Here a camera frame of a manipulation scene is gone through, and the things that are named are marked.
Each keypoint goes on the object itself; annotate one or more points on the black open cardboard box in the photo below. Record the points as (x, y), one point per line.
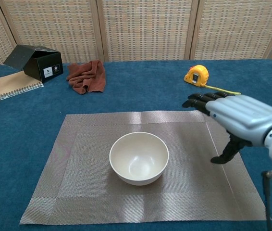
(42, 67)

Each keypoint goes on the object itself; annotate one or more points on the brown crumpled cloth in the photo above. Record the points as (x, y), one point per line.
(88, 77)

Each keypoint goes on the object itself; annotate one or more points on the woven bamboo folding screen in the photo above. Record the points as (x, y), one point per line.
(138, 29)

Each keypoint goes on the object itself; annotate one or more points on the yellow tape measure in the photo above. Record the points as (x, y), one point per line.
(198, 74)

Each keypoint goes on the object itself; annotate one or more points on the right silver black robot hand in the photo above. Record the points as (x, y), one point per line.
(241, 115)

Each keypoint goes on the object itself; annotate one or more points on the cream round bowl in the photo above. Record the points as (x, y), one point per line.
(139, 158)

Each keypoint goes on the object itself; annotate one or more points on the tan spiral notebook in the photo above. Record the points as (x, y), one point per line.
(1, 86)

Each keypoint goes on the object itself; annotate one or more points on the grey woven placemat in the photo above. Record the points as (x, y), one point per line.
(90, 192)

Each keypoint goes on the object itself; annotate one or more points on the blue felt table cover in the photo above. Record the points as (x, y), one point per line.
(18, 132)

